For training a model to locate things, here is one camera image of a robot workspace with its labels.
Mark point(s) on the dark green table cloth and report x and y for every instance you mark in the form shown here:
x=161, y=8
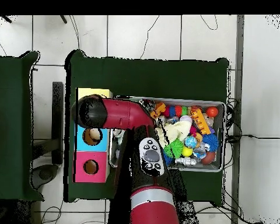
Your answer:
x=142, y=77
x=9, y=116

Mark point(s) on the orange toy brick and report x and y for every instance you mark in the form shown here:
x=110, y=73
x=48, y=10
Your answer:
x=159, y=109
x=200, y=122

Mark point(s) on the blue globe ball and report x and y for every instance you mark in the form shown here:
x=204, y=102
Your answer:
x=190, y=141

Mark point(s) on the black upright panel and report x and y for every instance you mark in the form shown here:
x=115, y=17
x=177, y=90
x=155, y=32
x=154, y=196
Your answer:
x=57, y=105

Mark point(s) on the grey round stand base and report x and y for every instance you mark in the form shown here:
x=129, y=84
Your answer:
x=45, y=175

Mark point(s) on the crushed black red can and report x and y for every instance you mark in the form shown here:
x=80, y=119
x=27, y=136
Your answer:
x=150, y=105

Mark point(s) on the shallow mesh bin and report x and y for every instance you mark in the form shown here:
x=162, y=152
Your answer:
x=200, y=168

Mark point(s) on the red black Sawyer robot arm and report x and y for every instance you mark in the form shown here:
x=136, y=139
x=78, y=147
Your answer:
x=128, y=114

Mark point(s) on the cream waffle cloth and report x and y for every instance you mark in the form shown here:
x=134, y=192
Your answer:
x=177, y=130

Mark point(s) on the wooden box with three holes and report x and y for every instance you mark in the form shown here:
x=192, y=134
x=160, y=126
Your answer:
x=100, y=172

